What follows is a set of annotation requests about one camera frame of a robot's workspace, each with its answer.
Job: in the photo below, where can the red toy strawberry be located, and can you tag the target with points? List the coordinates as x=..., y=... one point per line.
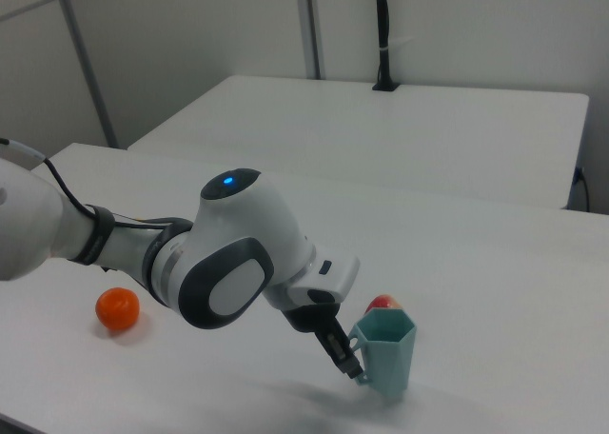
x=383, y=302

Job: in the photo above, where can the black pole with base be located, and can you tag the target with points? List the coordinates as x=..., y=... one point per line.
x=384, y=25

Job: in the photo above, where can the white rectangular table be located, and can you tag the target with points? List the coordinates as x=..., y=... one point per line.
x=404, y=134

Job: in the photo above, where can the upright grey metal frame post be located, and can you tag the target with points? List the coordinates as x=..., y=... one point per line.
x=311, y=25

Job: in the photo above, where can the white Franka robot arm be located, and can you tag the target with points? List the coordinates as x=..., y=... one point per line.
x=238, y=243

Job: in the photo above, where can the teal hexagonal mug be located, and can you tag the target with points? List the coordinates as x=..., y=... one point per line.
x=387, y=353

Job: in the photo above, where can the slanted grey metal frame post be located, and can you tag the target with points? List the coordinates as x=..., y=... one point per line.
x=90, y=72

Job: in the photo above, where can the orange toy fruit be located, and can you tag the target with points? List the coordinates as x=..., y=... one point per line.
x=117, y=309

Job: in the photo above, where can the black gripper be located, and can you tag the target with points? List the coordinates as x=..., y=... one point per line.
x=309, y=317

